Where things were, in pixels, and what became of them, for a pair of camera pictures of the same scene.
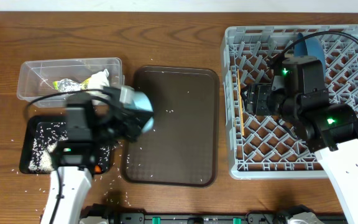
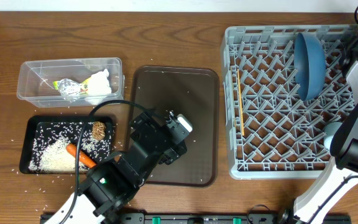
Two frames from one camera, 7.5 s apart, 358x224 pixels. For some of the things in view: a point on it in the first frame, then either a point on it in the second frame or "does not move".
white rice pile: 48,134 does not move
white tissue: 99,80 does not move
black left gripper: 134,126 → 148,119
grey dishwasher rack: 260,148 does not move
